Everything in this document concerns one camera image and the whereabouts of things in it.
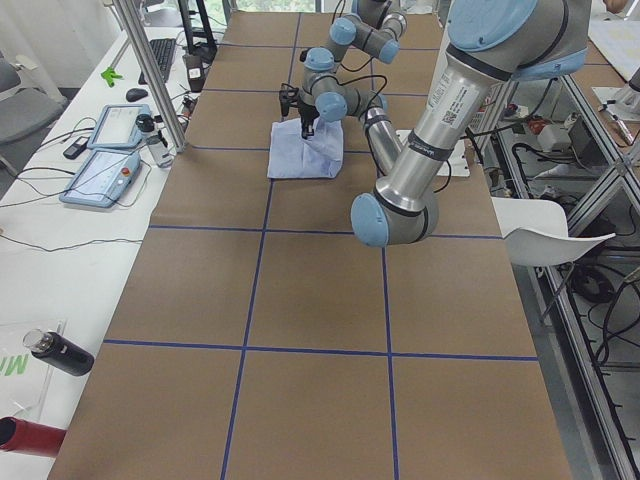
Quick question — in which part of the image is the green plastic clip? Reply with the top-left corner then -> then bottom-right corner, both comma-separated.
101,67 -> 123,88

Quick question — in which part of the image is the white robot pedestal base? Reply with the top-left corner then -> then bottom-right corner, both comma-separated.
438,140 -> 470,177

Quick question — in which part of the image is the silver aluminium frame post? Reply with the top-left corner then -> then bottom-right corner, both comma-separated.
113,0 -> 186,153

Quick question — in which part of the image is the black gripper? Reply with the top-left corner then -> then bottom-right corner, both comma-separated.
298,99 -> 318,139

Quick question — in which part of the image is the black water bottle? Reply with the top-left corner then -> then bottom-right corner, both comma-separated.
23,329 -> 94,377

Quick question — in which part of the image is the blue teach pendant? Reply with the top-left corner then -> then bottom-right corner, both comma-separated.
87,103 -> 151,150
59,149 -> 141,208

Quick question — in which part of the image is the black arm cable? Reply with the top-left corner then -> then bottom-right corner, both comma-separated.
334,73 -> 454,194

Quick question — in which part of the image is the upper blue teach pendant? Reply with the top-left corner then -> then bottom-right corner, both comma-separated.
87,103 -> 151,150

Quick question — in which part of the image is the black computer mouse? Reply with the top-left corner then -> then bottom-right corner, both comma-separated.
125,88 -> 149,103

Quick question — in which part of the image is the red cylinder bottle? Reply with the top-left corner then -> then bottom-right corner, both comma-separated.
1,417 -> 67,458

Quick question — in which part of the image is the black keyboard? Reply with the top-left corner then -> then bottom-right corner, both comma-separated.
149,38 -> 176,82

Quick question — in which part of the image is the light blue striped shirt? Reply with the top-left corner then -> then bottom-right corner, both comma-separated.
267,118 -> 344,179

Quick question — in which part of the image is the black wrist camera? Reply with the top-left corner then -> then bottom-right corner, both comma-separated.
278,83 -> 300,118

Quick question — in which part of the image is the white chair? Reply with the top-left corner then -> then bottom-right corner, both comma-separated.
492,197 -> 616,267

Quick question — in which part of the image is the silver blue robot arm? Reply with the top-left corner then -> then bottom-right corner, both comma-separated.
296,0 -> 591,247
325,0 -> 407,64

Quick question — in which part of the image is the lower blue teach pendant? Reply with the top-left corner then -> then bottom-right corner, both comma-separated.
59,149 -> 141,208

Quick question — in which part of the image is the clear plastic water bottle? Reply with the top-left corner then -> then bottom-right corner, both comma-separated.
135,113 -> 173,168

